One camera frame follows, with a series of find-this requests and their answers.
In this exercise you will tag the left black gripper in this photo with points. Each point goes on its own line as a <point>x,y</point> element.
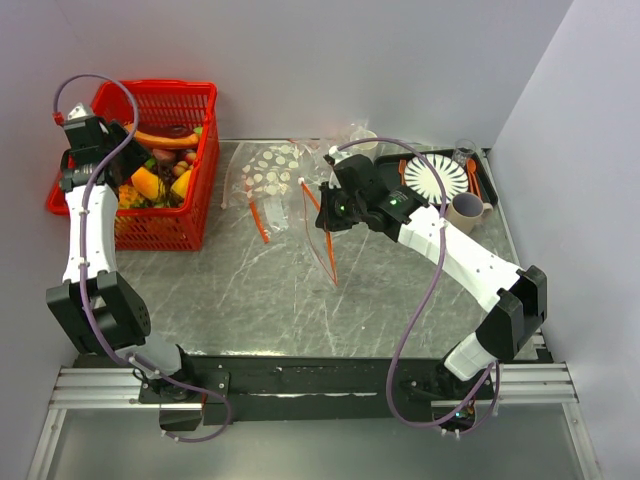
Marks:
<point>136,155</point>

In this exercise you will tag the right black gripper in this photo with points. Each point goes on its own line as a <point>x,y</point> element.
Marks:
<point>326,219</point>

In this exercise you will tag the orange mango toy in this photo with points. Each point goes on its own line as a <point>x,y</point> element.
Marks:
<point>149,185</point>

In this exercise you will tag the clear zip bag orange zipper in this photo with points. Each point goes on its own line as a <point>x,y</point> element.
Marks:
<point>318,243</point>

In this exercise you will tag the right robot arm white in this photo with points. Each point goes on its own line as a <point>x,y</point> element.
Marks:
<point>514,299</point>

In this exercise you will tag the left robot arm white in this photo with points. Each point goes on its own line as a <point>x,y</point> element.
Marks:
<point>97,308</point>

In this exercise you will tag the crumpled clear plastic bag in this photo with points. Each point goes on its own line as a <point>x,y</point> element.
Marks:
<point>313,167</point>

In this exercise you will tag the polka dot zip bag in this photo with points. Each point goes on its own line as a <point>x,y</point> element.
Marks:
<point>260,171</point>

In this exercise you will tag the orange plastic fork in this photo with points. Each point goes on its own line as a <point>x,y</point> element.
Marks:
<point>401,170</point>

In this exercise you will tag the striped white plate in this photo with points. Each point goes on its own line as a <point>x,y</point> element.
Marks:
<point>425,178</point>

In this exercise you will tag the cream ceramic mug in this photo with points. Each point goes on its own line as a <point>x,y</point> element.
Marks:
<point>369,144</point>

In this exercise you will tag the spiky yellow fruit toy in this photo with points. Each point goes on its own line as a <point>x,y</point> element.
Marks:
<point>129,198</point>

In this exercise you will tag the dark grape bunch toy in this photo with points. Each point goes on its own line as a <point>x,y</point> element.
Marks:
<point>165,174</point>

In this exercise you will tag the red plastic basket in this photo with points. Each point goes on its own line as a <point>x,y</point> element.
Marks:
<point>167,224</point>

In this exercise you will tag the beige mug purple inside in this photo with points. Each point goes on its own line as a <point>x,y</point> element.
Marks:
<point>467,210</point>

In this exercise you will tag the orange plastic spoon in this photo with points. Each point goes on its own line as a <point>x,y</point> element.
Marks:
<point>473,179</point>

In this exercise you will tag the clear drinking glass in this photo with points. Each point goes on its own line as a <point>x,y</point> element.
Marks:
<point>463,150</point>

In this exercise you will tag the yellow bell pepper toy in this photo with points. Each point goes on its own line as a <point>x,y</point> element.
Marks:
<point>180,186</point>

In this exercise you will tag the black serving tray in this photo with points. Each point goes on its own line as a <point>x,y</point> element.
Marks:
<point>387,167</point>

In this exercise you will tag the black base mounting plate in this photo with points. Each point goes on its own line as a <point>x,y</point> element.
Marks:
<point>252,388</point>

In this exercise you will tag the aluminium rail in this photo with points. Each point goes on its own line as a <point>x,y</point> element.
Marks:
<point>106,388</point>

